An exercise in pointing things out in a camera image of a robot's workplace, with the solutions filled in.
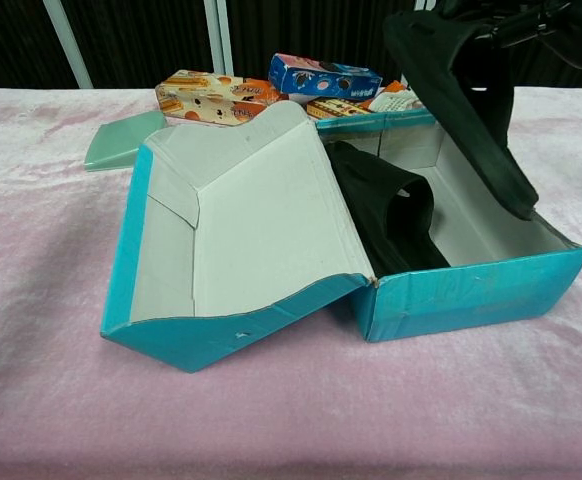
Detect black rubber slipper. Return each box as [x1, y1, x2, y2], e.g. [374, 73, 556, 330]
[326, 140, 451, 279]
[383, 0, 540, 222]

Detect teal cardboard shoe box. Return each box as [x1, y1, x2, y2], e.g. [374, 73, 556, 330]
[99, 97, 582, 375]

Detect yellow red small box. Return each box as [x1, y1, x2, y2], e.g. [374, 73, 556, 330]
[305, 97, 378, 122]

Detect blue cookie box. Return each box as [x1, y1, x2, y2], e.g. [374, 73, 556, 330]
[268, 52, 385, 97]

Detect orange biscuit box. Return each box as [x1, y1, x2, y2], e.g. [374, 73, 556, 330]
[154, 69, 290, 124]

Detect white orange snack packet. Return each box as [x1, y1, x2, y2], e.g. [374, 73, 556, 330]
[370, 79, 425, 115]

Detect black pleated curtain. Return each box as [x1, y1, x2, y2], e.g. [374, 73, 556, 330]
[0, 0, 582, 90]

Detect mint green dustpan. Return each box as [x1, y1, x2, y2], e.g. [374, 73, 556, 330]
[83, 110, 168, 171]

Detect pink velvet table cloth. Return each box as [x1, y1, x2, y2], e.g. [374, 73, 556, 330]
[0, 85, 582, 480]

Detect white double frame post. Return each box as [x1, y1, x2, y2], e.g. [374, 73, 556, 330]
[204, 0, 236, 77]

